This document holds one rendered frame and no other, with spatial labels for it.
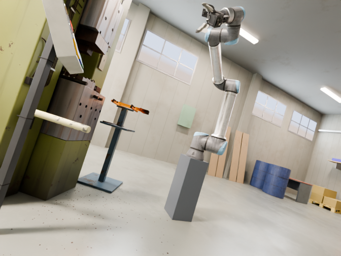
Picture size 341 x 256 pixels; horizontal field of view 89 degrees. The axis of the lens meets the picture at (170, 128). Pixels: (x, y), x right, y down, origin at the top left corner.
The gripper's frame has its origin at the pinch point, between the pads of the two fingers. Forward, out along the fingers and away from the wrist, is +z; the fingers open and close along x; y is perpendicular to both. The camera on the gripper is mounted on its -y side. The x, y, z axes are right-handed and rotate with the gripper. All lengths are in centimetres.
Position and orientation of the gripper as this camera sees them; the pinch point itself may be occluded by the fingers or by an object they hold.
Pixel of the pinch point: (197, 18)
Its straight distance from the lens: 119.7
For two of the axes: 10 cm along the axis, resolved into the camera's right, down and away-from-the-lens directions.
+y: 5.7, 6.7, -4.7
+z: -8.1, 3.8, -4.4
